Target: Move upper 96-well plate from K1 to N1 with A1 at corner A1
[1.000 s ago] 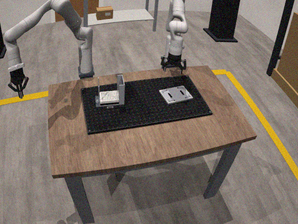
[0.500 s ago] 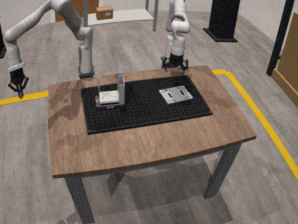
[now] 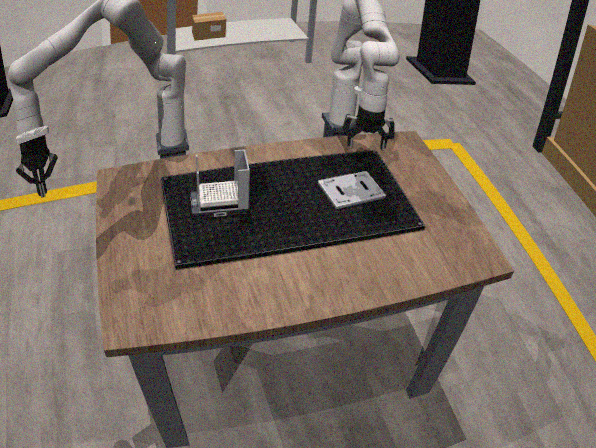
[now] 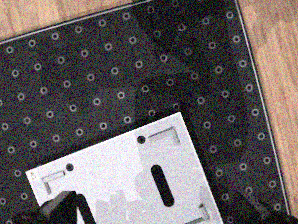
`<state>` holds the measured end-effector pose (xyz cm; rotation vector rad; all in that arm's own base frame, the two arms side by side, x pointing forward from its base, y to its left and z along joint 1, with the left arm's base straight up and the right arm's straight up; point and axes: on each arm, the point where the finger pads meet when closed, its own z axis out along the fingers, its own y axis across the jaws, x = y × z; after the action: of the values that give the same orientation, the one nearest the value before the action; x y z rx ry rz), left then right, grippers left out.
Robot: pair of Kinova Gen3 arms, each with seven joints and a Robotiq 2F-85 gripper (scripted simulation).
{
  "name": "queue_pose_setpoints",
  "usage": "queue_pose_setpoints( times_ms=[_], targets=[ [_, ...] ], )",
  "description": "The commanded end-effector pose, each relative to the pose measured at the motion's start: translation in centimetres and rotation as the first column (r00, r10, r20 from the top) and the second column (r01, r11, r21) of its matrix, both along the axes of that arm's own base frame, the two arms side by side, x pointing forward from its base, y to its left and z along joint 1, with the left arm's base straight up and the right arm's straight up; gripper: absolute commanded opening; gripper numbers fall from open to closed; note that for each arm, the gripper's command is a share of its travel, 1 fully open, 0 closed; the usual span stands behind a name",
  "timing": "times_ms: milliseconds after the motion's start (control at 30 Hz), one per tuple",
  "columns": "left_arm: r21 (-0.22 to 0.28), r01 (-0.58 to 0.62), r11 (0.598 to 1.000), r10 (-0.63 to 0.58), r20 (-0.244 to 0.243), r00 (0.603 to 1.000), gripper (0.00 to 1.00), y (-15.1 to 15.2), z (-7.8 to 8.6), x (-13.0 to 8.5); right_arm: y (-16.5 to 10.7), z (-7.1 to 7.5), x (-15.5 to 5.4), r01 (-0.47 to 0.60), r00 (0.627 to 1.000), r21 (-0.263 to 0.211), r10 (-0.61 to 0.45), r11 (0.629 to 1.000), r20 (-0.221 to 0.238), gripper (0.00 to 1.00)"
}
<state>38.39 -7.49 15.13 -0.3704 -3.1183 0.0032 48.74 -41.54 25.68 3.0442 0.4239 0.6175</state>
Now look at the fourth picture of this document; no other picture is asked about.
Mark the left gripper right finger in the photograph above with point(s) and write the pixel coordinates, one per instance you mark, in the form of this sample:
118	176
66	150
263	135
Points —
246	209

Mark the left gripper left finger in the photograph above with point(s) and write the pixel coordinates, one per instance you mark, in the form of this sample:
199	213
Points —
61	210

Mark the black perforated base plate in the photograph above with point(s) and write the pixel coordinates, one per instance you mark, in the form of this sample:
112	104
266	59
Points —
77	83

